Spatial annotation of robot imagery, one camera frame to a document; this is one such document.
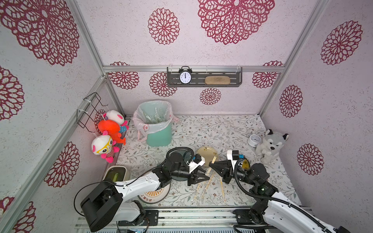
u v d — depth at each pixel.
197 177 0.65
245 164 0.58
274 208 0.53
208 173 0.67
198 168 0.69
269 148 0.84
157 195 0.81
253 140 1.01
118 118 0.94
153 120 1.00
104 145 0.80
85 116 0.75
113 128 0.88
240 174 0.59
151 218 0.73
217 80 0.90
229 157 0.57
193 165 0.64
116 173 0.84
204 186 0.85
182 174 0.65
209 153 0.98
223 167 0.61
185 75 0.90
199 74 0.96
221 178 0.64
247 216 0.73
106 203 0.41
